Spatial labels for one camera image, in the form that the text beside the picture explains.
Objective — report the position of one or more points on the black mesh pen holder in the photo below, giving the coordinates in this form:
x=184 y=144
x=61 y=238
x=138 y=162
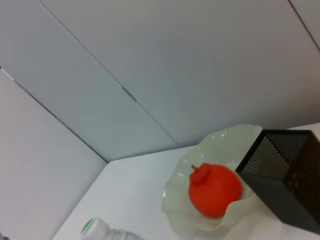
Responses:
x=275 y=195

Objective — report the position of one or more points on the clear water bottle green label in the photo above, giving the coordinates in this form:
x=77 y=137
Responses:
x=100 y=231

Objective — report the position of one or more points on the green glass fruit bowl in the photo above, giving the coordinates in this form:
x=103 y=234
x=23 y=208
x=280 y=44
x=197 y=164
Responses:
x=180 y=200

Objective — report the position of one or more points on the red tomato-shaped object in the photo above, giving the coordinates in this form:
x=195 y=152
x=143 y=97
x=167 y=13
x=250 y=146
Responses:
x=215 y=192

